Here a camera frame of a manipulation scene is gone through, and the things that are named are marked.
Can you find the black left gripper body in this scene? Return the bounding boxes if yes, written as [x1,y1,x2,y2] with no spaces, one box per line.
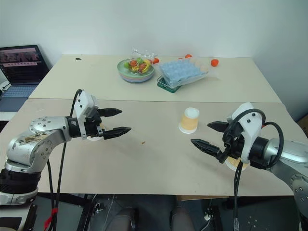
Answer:
[84,110,107,141]

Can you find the green flat box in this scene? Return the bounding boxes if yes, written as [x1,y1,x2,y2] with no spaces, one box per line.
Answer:
[156,76,181,93]

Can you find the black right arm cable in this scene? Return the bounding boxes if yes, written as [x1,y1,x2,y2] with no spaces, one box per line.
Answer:
[221,108,285,231]

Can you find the clear bag of toy fruit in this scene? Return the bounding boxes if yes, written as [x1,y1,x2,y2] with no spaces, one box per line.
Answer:
[124,47,155,75]

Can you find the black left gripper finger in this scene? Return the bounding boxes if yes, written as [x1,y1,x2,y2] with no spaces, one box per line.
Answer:
[99,108,123,119]
[103,126,132,141]

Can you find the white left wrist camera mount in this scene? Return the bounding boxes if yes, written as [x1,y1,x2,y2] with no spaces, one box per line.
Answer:
[73,89,100,141]

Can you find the beige white paper cup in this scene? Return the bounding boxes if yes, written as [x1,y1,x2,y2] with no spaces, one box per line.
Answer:
[224,155,249,172]
[86,124,106,141]

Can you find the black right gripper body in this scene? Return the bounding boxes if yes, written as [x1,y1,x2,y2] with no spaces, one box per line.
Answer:
[222,121,245,159]

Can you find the open dark laptop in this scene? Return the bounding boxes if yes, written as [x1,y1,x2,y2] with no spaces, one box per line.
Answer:
[0,44,53,113]

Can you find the dark rounded shape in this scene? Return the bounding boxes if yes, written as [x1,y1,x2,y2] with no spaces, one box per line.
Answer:
[171,206,194,231]
[112,207,137,231]

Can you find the yellow plastic cup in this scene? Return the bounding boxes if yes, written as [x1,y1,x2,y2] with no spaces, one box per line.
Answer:
[178,107,201,134]

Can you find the black metal table leg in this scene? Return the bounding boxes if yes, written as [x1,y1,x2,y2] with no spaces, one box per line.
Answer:
[76,194,98,231]

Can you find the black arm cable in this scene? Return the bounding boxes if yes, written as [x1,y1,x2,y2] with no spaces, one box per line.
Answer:
[47,89,84,231]
[221,108,285,231]

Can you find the green bowl with fruit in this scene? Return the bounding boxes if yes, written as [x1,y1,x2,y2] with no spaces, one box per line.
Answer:
[117,59,156,84]

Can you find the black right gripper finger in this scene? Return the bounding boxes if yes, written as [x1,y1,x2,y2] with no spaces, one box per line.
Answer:
[207,121,229,133]
[190,138,227,165]

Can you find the brown cardboard box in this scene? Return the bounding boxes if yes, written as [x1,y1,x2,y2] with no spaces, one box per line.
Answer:
[297,115,308,140]

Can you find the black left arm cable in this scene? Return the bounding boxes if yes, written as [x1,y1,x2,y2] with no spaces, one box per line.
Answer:
[47,89,84,231]

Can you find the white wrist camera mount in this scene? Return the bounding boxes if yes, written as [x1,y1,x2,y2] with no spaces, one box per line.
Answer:
[73,89,100,141]
[226,102,263,165]

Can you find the blue egg tray in plastic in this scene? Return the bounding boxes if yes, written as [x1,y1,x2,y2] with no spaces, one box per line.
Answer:
[157,57,210,88]

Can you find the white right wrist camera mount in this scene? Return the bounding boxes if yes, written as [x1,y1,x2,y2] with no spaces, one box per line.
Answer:
[226,102,263,165]

